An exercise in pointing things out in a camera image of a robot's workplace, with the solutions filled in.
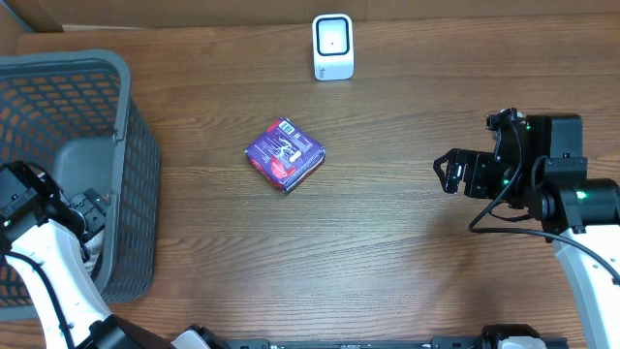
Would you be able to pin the white barcode scanner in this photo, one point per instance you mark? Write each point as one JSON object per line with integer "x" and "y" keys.
{"x": 333, "y": 47}

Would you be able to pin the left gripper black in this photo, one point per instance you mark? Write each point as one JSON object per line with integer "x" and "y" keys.
{"x": 90, "y": 209}

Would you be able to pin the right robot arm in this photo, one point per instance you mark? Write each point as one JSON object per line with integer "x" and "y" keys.
{"x": 536, "y": 184}

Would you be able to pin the purple red packet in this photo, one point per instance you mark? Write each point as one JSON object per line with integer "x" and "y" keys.
{"x": 285, "y": 155}

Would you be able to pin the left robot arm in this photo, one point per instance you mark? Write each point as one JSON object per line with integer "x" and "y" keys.
{"x": 40, "y": 240}

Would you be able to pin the grey plastic basket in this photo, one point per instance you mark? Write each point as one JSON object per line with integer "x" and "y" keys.
{"x": 73, "y": 114}

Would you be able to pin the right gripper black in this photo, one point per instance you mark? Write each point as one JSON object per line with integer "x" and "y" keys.
{"x": 461, "y": 171}

